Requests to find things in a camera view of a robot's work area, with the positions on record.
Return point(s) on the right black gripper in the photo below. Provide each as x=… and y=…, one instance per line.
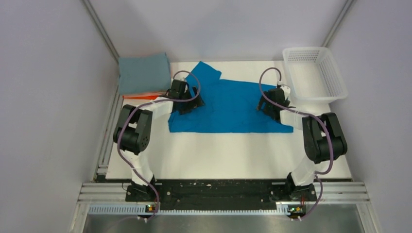
x=260, y=105

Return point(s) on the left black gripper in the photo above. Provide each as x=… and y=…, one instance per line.
x=195, y=103

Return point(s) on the bright blue t-shirt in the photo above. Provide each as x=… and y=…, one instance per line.
x=231, y=94

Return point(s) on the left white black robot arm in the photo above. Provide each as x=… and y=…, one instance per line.
x=133, y=133

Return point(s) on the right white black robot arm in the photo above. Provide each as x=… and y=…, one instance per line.
x=323, y=140

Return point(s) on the folded orange t-shirt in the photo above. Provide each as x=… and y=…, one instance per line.
x=144, y=96

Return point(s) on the folded grey-blue t-shirt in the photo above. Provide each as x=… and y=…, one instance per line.
x=140, y=75

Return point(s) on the white plastic basket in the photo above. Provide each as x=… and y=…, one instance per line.
x=313, y=75

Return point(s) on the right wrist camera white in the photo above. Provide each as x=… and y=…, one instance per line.
x=286, y=89

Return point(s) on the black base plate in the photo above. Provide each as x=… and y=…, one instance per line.
x=221, y=195

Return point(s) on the left aluminium corner post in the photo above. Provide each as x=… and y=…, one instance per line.
x=101, y=29

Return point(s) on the aluminium corner post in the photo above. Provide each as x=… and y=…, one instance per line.
x=348, y=5
x=101, y=29

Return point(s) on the right aluminium corner post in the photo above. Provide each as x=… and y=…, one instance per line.
x=348, y=5

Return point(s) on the aluminium frame rail front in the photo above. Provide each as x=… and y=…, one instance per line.
x=342, y=206

